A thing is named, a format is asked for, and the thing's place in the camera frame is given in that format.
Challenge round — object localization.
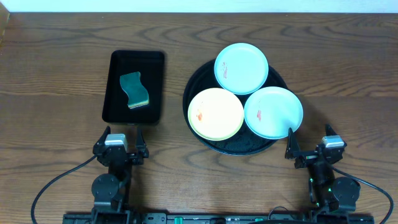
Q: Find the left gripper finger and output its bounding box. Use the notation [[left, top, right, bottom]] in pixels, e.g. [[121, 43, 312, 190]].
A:
[[95, 126, 111, 148], [135, 128, 146, 152]]

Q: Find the green yellow sponge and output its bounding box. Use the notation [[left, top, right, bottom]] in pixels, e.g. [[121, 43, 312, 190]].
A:
[[119, 72, 149, 109]]

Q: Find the yellow plate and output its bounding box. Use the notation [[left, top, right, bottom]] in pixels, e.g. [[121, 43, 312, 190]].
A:
[[187, 88, 244, 141]]

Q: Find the light blue plate top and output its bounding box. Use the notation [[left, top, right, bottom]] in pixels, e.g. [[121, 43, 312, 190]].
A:
[[214, 43, 269, 95]]

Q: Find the light blue plate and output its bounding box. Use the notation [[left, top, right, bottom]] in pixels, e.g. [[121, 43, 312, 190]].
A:
[[214, 43, 269, 95], [244, 86, 303, 139]]

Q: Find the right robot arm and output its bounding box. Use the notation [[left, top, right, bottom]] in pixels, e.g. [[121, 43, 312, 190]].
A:
[[285, 124, 361, 223]]

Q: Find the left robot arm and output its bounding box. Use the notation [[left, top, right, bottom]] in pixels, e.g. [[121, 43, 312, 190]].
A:
[[90, 126, 149, 224]]

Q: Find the round black tray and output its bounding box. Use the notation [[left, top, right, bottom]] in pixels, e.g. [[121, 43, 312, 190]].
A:
[[182, 59, 277, 156]]

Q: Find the black rectangular tray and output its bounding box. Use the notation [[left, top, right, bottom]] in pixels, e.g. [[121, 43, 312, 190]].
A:
[[102, 50, 165, 124]]

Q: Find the light blue plate right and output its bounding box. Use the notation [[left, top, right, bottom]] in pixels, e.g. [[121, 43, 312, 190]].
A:
[[244, 86, 303, 139]]

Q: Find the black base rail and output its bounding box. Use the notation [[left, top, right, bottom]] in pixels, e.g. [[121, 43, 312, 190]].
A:
[[62, 213, 374, 224]]

